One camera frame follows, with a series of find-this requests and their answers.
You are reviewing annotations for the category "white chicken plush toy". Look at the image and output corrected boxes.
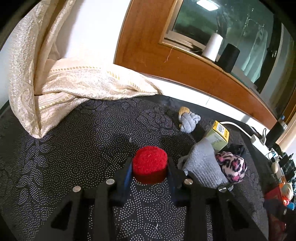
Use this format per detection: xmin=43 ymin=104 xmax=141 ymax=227
xmin=132 ymin=146 xmax=168 ymax=185

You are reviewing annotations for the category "red cardboard box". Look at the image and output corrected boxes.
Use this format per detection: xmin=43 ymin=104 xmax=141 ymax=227
xmin=263 ymin=184 xmax=286 ymax=240

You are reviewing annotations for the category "blue ball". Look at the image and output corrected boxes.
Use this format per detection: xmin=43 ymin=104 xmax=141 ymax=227
xmin=287 ymin=202 xmax=295 ymax=210

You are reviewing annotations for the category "grey sock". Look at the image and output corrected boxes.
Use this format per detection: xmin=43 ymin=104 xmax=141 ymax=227
xmin=177 ymin=138 xmax=230 ymax=189

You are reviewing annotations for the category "yellow white small box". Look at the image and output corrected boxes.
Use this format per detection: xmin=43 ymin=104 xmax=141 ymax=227
xmin=205 ymin=121 xmax=230 ymax=153

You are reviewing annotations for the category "light blue knotted sock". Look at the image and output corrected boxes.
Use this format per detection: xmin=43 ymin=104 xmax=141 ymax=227
xmin=178 ymin=106 xmax=201 ymax=133

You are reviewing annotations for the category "navy blue sock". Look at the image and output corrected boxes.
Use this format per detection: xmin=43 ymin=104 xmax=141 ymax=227
xmin=225 ymin=144 xmax=245 ymax=158

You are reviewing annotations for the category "white power strip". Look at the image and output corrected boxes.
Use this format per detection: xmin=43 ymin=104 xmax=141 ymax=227
xmin=250 ymin=128 xmax=267 ymax=146

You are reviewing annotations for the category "beige egg shaped object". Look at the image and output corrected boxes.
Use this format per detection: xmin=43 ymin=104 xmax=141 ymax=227
xmin=271 ymin=162 xmax=279 ymax=174

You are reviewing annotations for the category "black thermos flask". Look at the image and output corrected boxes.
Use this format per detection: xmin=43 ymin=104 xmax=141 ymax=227
xmin=265 ymin=118 xmax=287 ymax=150

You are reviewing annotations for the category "cream curtain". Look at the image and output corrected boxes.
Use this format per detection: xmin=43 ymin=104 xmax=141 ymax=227
xmin=8 ymin=1 xmax=161 ymax=138

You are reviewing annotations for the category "black cylinder on sill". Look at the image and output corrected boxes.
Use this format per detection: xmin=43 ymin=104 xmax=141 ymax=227
xmin=216 ymin=43 xmax=240 ymax=73

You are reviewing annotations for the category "white cylinder on sill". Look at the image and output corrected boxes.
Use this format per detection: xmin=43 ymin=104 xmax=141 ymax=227
xmin=202 ymin=33 xmax=223 ymax=62

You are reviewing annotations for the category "wooden window frame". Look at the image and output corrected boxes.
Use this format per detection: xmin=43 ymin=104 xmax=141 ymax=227
xmin=113 ymin=0 xmax=296 ymax=130

